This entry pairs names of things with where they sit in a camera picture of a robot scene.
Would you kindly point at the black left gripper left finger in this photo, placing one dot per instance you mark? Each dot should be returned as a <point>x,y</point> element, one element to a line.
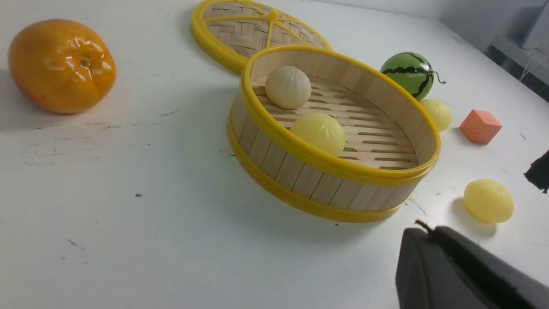
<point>439,268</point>

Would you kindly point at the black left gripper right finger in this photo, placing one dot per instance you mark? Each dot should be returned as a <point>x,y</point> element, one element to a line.
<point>499,283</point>

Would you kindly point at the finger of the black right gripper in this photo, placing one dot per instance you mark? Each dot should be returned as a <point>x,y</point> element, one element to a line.
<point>538,173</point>

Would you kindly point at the yellow bun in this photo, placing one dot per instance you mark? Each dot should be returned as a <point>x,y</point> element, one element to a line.
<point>438,112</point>
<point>322,132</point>
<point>488,201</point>

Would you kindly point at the white bun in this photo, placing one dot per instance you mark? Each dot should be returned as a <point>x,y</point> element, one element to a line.
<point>288,87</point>

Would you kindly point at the bamboo steamer tray yellow rim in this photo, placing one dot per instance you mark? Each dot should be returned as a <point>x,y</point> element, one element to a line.
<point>391,144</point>

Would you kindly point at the woven bamboo steamer lid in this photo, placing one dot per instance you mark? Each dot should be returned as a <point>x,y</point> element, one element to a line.
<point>232,31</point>

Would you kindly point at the orange foam cube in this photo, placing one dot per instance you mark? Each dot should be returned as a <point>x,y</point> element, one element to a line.
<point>480,127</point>

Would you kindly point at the grey background shelf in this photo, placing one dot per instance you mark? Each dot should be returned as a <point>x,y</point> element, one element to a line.
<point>522,49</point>

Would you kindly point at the green toy watermelon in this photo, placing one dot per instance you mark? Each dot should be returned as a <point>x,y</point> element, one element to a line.
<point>411,71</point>

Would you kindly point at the orange plastic tangerine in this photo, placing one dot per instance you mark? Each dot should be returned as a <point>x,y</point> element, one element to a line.
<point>63,66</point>

